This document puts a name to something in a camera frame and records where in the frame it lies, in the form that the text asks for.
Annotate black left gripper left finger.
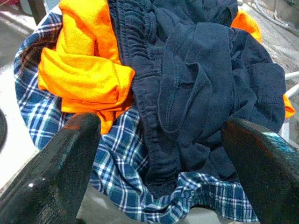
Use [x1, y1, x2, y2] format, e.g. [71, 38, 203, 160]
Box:
[0, 112, 102, 224]

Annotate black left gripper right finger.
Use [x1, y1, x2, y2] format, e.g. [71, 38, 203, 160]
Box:
[220, 117, 299, 224]

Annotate navy jersey shirt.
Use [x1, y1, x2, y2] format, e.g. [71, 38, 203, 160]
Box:
[157, 0, 287, 185]

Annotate white laundry basin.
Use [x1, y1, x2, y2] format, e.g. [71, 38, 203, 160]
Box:
[13, 4, 260, 224]

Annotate blue plaid garment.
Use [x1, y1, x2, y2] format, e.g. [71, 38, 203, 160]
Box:
[13, 12, 260, 224]

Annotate orange garment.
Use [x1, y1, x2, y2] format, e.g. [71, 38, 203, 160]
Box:
[37, 0, 297, 135]

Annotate navy ribbed shorts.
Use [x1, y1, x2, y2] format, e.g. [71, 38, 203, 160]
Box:
[107, 0, 211, 199]

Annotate small pink floor item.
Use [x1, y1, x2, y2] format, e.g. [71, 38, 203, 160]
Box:
[0, 0, 22, 7]

